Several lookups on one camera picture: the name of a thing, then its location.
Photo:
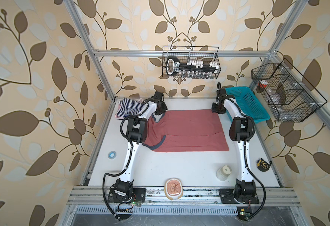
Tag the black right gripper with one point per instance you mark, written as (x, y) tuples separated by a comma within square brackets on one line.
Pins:
[(214, 109)]

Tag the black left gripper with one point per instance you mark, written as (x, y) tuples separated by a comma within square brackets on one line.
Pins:
[(165, 109)]

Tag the maroon red garment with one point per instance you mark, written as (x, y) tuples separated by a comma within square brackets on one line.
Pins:
[(186, 131)]

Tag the blue white striped tank top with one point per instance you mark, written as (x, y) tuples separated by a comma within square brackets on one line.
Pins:
[(128, 107)]

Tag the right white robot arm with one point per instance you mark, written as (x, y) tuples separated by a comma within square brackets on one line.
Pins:
[(241, 131)]

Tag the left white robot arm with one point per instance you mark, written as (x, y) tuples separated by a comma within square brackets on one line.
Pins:
[(134, 129)]

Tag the teal plastic basket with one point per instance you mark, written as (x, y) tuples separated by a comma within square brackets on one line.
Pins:
[(249, 103)]

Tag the black socket tool set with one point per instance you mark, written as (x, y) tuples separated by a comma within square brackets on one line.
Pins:
[(189, 67)]

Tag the blue tape roll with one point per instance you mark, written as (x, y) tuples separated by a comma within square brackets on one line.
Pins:
[(112, 155)]

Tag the black yellow tape measure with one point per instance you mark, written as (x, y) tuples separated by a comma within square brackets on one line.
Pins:
[(263, 166)]

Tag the pink oval container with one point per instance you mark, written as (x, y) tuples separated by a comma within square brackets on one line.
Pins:
[(173, 189)]

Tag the black wire basket back wall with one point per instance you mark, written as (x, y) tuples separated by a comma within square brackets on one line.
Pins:
[(197, 52)]

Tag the black wire basket wall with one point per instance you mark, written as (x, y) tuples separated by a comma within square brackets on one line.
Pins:
[(197, 52), (299, 97)]

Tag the black wire basket right wall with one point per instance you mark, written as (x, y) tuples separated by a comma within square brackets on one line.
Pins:
[(299, 97)]

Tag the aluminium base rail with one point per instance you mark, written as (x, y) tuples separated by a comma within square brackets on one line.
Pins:
[(194, 201)]

